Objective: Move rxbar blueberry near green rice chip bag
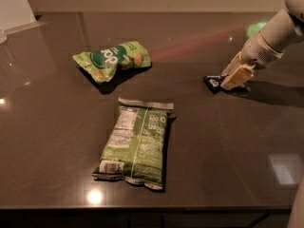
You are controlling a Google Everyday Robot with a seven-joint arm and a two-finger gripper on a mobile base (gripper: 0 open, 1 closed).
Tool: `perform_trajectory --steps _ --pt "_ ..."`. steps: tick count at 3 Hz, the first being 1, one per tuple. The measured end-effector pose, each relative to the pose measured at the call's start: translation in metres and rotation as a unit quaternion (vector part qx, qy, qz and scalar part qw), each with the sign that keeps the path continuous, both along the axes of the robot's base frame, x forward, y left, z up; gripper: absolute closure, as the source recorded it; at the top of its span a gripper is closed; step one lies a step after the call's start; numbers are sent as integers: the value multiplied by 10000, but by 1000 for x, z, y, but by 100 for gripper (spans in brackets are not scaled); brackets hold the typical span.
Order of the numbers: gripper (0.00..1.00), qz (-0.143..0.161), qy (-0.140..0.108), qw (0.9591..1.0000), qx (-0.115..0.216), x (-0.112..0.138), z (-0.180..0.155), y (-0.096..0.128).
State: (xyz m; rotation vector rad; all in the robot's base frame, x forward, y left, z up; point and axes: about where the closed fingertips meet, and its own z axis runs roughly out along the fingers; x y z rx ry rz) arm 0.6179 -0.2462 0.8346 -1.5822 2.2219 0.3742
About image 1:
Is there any dark blue rxbar wrapper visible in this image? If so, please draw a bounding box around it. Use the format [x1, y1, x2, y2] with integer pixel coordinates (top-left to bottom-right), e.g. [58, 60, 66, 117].
[203, 75, 249, 94]

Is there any green pop snack bag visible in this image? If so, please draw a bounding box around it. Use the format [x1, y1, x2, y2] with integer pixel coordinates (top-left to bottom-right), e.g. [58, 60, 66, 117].
[72, 41, 151, 84]

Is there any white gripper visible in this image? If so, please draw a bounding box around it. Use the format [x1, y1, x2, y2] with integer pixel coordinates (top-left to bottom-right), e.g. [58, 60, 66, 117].
[220, 32, 284, 90]

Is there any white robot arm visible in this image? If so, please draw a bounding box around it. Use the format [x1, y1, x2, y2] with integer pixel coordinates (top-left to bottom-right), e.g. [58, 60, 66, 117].
[220, 0, 304, 90]

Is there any green rice chip bag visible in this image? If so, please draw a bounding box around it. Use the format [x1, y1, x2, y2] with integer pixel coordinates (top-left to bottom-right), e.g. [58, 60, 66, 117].
[92, 98, 174, 191]

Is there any white object at left edge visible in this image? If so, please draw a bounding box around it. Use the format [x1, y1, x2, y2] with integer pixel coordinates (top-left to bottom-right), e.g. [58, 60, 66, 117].
[0, 0, 40, 45]

